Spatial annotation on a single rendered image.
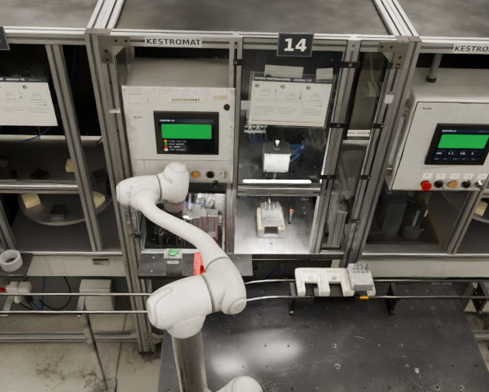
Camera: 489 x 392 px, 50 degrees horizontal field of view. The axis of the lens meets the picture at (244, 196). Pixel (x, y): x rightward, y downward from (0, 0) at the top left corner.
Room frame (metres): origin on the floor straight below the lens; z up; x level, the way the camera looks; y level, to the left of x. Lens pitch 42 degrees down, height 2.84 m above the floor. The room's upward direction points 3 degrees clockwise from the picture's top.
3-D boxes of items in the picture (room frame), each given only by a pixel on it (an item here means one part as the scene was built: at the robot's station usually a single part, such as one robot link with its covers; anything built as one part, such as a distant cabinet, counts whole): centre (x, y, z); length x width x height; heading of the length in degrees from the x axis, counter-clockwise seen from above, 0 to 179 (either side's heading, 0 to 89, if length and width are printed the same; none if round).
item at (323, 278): (1.61, -0.45, 0.84); 0.36 x 0.14 x 0.10; 94
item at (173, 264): (1.61, 0.31, 0.97); 0.08 x 0.08 x 0.12; 4
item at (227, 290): (1.09, 0.05, 1.44); 0.18 x 0.14 x 0.13; 26
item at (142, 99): (1.81, 0.27, 1.60); 0.42 x 0.29 x 0.46; 94
